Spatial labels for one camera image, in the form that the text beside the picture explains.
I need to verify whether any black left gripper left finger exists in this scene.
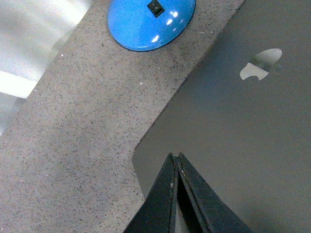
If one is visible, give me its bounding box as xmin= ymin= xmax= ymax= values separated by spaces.
xmin=124 ymin=153 xmax=179 ymax=233

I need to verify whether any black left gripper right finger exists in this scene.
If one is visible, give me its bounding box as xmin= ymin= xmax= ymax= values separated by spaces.
xmin=176 ymin=153 xmax=251 ymax=233

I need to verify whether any grey laptop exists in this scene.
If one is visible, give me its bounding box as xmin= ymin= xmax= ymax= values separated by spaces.
xmin=132 ymin=0 xmax=311 ymax=233

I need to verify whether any blue desk lamp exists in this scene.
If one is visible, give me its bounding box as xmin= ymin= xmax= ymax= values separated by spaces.
xmin=107 ymin=0 xmax=196 ymax=51

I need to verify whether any white curtain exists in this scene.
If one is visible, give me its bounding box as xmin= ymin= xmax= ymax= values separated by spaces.
xmin=0 ymin=0 xmax=93 ymax=133

